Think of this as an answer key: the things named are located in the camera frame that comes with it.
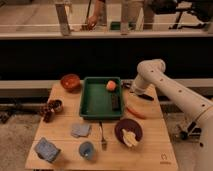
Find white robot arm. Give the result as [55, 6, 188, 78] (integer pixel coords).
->
[131, 59, 213, 171]

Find orange peach fruit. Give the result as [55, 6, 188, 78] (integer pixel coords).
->
[106, 80, 117, 91]

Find green plastic tray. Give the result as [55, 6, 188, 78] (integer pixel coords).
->
[79, 77, 124, 120]

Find orange red bowl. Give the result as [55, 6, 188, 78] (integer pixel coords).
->
[60, 74, 80, 91]

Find dark maroon plate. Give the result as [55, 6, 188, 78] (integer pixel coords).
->
[114, 118, 143, 147]

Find blue grey folded cloth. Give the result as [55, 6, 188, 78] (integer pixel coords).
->
[71, 123, 91, 138]

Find small metal can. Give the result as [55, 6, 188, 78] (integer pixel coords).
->
[53, 100, 63, 113]

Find pale yellow banana toy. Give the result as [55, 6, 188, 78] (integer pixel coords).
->
[122, 129, 138, 147]

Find metal fork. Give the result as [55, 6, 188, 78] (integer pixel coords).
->
[99, 122, 107, 151]

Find dark purple grape bunch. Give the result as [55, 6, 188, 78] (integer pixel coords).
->
[39, 100, 55, 123]

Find small blue cup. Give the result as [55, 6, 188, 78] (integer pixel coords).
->
[79, 141, 95, 160]

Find person in background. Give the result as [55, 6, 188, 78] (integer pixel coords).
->
[87, 0, 154, 30]

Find blue sponge block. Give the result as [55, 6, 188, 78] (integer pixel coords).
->
[34, 137, 61, 163]

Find black handled tool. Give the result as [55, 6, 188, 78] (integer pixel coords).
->
[121, 81, 154, 101]

